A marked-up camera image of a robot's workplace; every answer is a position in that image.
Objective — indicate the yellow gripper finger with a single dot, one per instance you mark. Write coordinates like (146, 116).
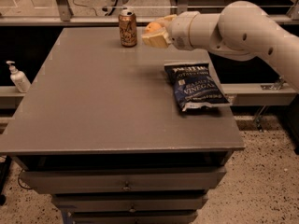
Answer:
(166, 19)
(157, 39)

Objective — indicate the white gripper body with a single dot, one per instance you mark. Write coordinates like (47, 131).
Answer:
(177, 32)

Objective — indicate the orange fruit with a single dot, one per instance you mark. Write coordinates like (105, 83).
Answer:
(152, 27)

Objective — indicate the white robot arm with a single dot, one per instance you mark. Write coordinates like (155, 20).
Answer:
(240, 32)

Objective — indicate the orange soda can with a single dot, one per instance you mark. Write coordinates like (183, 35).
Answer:
(128, 30)

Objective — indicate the blue vinegar chips bag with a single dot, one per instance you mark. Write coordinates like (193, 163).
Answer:
(194, 87)

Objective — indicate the grey drawer cabinet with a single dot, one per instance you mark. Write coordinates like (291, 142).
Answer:
(101, 133)

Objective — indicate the white pump dispenser bottle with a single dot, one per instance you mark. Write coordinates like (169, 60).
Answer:
(19, 79)

